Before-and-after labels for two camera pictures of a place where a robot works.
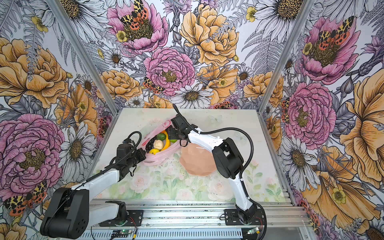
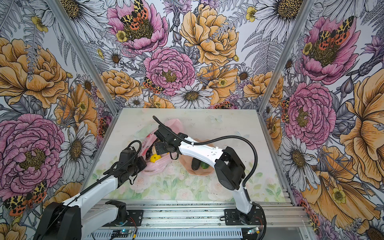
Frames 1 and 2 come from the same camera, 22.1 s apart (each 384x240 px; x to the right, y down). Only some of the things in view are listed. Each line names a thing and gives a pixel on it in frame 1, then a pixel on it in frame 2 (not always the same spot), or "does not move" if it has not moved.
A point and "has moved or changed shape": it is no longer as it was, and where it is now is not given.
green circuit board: [120, 233] does not move
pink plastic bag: [164, 156] has moved or changed shape
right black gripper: [171, 133] -> [159, 148]
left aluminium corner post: [87, 61] does not move
